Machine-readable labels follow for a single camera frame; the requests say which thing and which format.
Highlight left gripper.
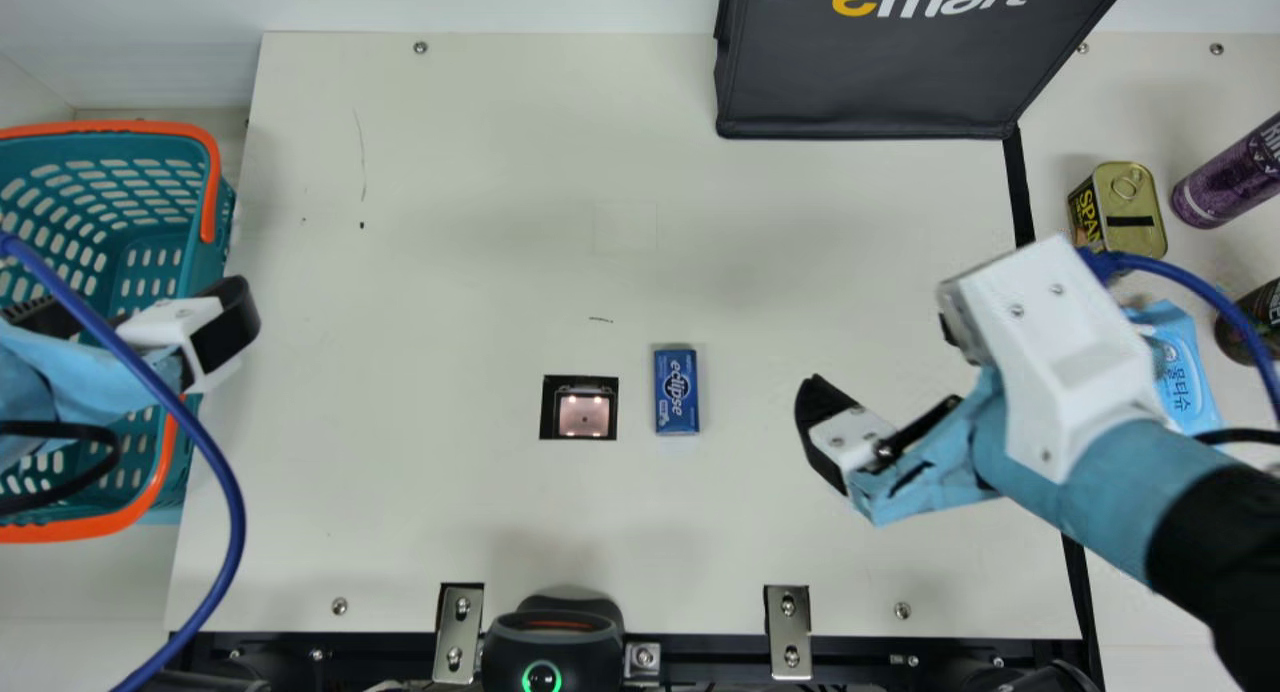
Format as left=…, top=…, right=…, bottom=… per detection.
left=0, top=275, right=263, bottom=468

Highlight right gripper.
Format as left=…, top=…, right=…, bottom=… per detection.
left=794, top=367, right=1236, bottom=583

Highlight teal shopping basket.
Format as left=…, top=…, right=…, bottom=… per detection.
left=0, top=120, right=241, bottom=545

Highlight black cable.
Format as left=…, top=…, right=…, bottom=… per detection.
left=0, top=420, right=123, bottom=518
left=1195, top=427, right=1280, bottom=448

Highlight rectangular gold tin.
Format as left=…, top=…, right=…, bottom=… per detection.
left=1066, top=162, right=1169, bottom=261

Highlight blue cable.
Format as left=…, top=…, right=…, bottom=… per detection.
left=1078, top=247, right=1280, bottom=423
left=0, top=232, right=248, bottom=692

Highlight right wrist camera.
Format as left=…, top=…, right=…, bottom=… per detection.
left=935, top=234, right=1183, bottom=485

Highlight purple can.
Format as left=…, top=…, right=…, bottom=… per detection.
left=1170, top=110, right=1280, bottom=231

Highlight small blue box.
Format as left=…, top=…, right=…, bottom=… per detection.
left=654, top=346, right=700, bottom=436

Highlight dark grey bag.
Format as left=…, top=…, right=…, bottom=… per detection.
left=713, top=0, right=1141, bottom=140

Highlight dark coffee bottle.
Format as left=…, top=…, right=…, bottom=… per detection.
left=1214, top=277, right=1280, bottom=366

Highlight black strip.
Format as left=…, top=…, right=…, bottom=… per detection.
left=1003, top=124, right=1106, bottom=692

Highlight blue wet wipes pack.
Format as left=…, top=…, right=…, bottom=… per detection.
left=1120, top=300, right=1223, bottom=438

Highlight black device with green light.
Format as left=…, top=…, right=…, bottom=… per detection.
left=480, top=592, right=626, bottom=692

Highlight small square scanner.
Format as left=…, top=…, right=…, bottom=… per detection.
left=540, top=375, right=619, bottom=441

